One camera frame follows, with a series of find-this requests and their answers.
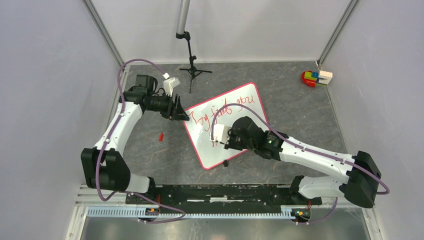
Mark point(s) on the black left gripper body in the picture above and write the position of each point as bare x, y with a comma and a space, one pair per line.
163, 104

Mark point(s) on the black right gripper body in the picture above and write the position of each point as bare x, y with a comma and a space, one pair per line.
234, 140

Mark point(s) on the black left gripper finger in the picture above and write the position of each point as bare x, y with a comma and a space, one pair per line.
179, 110
180, 117

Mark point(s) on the pink-framed whiteboard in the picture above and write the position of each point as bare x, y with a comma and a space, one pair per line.
198, 127

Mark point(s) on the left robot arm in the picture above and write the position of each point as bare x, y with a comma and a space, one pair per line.
103, 164

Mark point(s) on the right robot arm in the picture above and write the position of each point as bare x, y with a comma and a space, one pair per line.
353, 177

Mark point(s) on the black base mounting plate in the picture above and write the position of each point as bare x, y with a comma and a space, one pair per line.
229, 198

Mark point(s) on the colourful toy block stack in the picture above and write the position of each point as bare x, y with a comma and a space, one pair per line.
313, 78

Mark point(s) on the grey metal pole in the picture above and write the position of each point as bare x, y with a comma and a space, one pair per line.
182, 18

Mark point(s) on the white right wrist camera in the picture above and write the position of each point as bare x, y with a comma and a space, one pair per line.
220, 134

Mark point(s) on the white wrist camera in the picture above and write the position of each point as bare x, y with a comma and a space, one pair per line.
169, 84
220, 134

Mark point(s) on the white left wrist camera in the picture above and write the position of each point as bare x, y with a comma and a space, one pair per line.
169, 84

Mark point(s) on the black camera tripod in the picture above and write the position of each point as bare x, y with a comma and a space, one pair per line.
192, 70

